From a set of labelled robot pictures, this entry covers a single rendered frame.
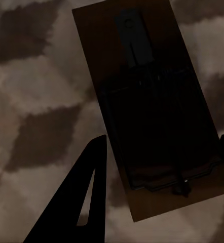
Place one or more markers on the mousetrap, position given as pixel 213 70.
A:
pixel 164 141

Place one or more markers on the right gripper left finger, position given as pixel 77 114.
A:
pixel 58 222

